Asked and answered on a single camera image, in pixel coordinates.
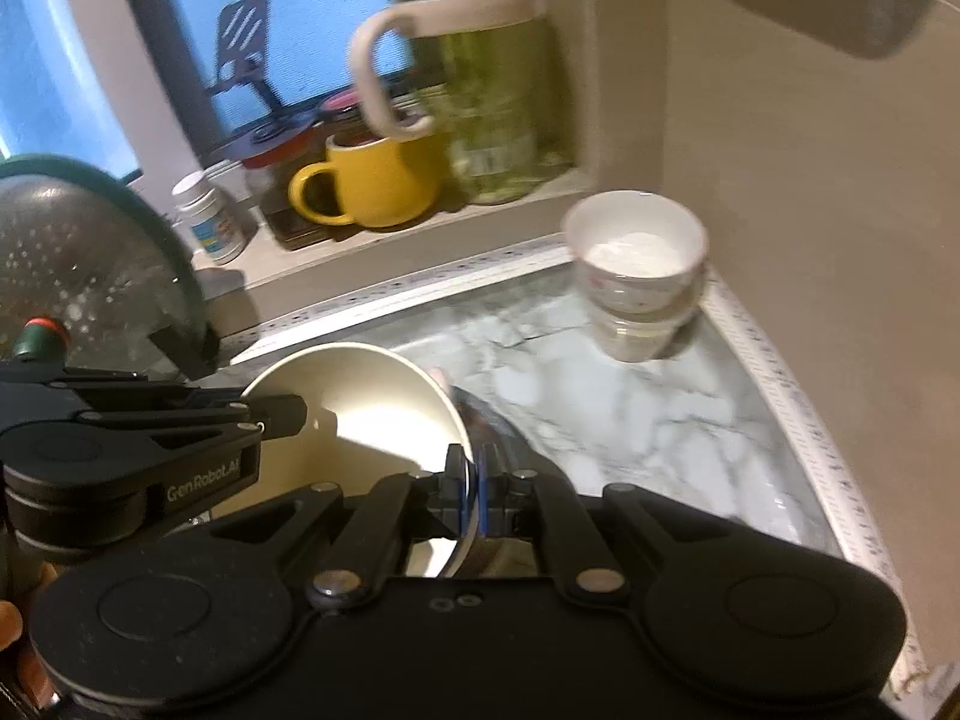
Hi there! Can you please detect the pink steel-lined bowl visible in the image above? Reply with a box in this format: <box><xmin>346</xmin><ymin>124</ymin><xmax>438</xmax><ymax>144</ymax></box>
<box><xmin>427</xmin><ymin>364</ymin><xmax>601</xmax><ymax>578</ymax></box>

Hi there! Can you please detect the dark slotted stand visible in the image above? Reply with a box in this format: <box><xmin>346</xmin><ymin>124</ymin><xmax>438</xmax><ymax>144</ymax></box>
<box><xmin>206</xmin><ymin>0</ymin><xmax>286</xmax><ymax>110</ymax></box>

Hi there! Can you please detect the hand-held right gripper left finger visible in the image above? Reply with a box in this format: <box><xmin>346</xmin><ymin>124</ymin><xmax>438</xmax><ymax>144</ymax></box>
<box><xmin>202</xmin><ymin>444</ymin><xmax>470</xmax><ymax>608</ymax></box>

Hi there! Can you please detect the green glass pitcher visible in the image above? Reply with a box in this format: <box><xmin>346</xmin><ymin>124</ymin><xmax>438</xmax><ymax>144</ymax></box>
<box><xmin>349</xmin><ymin>0</ymin><xmax>578</xmax><ymax>205</ymax></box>

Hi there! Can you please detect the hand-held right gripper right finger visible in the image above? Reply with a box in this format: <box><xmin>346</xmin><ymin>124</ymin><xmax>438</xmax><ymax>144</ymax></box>
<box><xmin>476</xmin><ymin>444</ymin><xmax>752</xmax><ymax>608</ymax></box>

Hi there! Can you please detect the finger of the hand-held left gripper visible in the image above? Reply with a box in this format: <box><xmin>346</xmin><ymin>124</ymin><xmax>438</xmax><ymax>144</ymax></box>
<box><xmin>94</xmin><ymin>392</ymin><xmax>310</xmax><ymax>467</ymax></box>
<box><xmin>0</xmin><ymin>361</ymin><xmax>252</xmax><ymax>430</ymax></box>

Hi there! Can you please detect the cream bowl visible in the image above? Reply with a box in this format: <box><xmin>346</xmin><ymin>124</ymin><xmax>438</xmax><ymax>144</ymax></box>
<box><xmin>240</xmin><ymin>343</ymin><xmax>475</xmax><ymax>578</ymax></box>

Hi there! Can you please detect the red-lidded jar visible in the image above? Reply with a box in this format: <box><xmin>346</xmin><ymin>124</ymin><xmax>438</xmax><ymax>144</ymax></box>
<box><xmin>319</xmin><ymin>88</ymin><xmax>391</xmax><ymax>143</ymax></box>

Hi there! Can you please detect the white pill bottle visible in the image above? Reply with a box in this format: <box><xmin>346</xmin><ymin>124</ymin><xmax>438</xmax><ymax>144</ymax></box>
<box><xmin>171</xmin><ymin>171</ymin><xmax>248</xmax><ymax>265</ymax></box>

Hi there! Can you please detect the small white patterned bowl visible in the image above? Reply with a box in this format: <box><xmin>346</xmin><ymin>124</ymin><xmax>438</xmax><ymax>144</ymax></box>
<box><xmin>596</xmin><ymin>311</ymin><xmax>695</xmax><ymax>363</ymax></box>
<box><xmin>585</xmin><ymin>274</ymin><xmax>706</xmax><ymax>327</ymax></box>
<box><xmin>562</xmin><ymin>191</ymin><xmax>710</xmax><ymax>297</ymax></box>

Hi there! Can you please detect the metal colander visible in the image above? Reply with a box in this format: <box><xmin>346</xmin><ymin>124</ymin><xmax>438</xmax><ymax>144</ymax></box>
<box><xmin>0</xmin><ymin>180</ymin><xmax>197</xmax><ymax>361</ymax></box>

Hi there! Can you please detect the yellow mug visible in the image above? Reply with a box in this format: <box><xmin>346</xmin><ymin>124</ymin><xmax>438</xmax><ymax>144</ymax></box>
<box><xmin>289</xmin><ymin>131</ymin><xmax>443</xmax><ymax>230</ymax></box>

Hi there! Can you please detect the dark jar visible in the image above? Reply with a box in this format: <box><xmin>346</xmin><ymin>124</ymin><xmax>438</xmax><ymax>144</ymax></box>
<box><xmin>240</xmin><ymin>116</ymin><xmax>325</xmax><ymax>252</ymax></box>

